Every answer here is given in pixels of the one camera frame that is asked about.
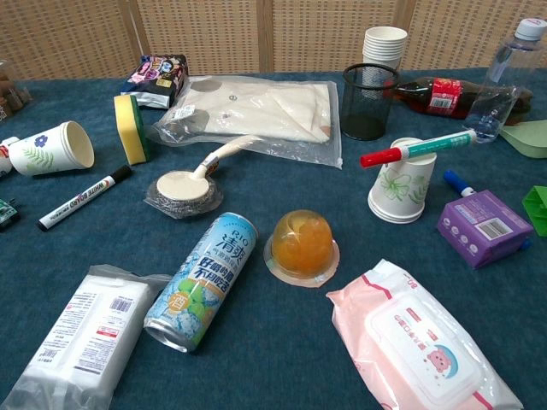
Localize green toy block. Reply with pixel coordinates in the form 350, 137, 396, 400
521, 185, 547, 237

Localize white bottle with red print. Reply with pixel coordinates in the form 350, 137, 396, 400
0, 136, 21, 179

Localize small green circuit board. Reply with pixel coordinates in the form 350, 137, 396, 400
0, 197, 21, 233

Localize purple cardboard box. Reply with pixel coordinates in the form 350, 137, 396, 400
436, 190, 535, 270

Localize white wipes in clear pack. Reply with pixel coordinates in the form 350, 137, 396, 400
0, 264, 172, 410

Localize cream cloth in clear bag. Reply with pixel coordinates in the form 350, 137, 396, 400
152, 75, 344, 170

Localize clear box of brown snacks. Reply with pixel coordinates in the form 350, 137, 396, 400
0, 59, 33, 125

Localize steel wool scrubber with handle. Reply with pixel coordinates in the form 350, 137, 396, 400
144, 134, 266, 220

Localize orange fruit jelly cup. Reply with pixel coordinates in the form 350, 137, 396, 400
262, 209, 342, 290

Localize yellow green sponge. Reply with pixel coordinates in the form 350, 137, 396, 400
113, 94, 151, 167

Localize cola bottle with red label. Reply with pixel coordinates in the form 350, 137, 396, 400
382, 76, 535, 125

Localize pink wet wipes pack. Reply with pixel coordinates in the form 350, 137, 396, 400
326, 258, 525, 410

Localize black mesh pen holder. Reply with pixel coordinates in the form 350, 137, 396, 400
342, 62, 400, 141

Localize dark blue snack bag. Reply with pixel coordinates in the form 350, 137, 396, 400
120, 54, 190, 108

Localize woven folding screen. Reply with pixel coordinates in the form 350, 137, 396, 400
0, 0, 547, 82

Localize stack of white paper cups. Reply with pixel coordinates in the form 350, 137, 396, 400
362, 26, 409, 72

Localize black whiteboard marker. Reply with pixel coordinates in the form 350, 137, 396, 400
36, 164, 133, 232

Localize light blue drink can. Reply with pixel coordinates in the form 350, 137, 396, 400
143, 212, 259, 354

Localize blue flower paper cup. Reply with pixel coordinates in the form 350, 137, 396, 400
8, 120, 96, 177

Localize blue marker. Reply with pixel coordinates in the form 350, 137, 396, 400
443, 169, 478, 198

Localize clear plastic water bottle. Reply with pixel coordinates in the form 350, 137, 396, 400
463, 17, 547, 144

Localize green floral paper cup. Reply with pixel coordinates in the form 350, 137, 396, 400
368, 137, 438, 225

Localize red-capped whiteboard marker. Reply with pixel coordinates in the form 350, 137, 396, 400
360, 129, 478, 169

